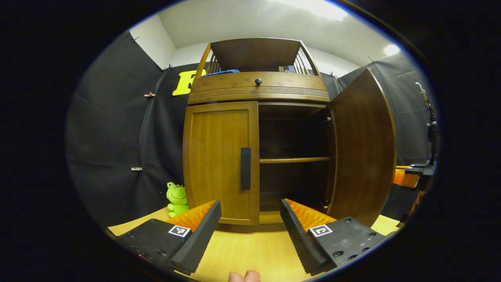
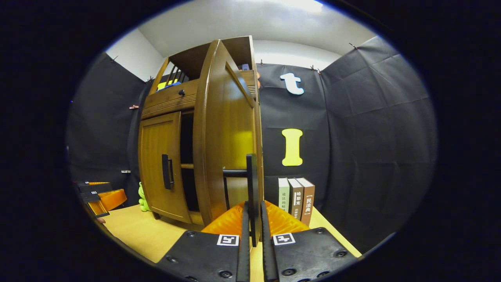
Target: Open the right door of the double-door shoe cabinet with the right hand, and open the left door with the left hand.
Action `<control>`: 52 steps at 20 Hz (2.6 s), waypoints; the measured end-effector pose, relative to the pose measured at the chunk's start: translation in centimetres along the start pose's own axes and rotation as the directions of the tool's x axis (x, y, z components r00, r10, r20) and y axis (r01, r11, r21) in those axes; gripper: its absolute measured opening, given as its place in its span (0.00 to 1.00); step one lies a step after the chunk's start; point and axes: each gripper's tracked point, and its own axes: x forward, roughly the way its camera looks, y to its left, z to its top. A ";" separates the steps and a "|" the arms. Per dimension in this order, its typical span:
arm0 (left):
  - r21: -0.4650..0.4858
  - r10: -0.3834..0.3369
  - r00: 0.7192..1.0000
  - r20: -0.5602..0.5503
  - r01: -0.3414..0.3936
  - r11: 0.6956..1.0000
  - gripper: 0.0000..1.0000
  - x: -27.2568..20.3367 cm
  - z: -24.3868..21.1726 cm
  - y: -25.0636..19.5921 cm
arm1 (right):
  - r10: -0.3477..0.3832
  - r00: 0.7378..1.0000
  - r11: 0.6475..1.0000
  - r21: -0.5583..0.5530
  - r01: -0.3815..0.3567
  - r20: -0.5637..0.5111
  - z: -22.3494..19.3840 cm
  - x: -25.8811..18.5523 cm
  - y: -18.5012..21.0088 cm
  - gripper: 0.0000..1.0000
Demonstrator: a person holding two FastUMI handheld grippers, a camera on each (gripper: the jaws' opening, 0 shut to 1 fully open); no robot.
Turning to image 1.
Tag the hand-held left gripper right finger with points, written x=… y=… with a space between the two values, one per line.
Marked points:
x=299 y=239

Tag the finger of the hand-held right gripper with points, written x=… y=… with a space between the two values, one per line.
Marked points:
x=403 y=178

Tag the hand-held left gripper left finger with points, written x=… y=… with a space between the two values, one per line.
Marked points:
x=199 y=239

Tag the wooden shoe cabinet door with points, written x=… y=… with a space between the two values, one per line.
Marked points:
x=364 y=149
x=215 y=156

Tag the wooden double-door shoe cabinet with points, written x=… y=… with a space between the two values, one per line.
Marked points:
x=254 y=53

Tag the wooden inner cabinet shelf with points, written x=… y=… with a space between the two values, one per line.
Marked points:
x=293 y=159

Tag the wooden cabinet drawer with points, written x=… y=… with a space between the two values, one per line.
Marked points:
x=293 y=84

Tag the green frog plush toy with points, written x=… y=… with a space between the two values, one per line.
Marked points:
x=177 y=199

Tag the small ceiling light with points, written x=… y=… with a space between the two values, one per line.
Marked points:
x=391 y=49

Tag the black backdrop cloth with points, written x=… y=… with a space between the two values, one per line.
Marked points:
x=109 y=137

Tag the blue cloth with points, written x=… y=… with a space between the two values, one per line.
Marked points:
x=221 y=72

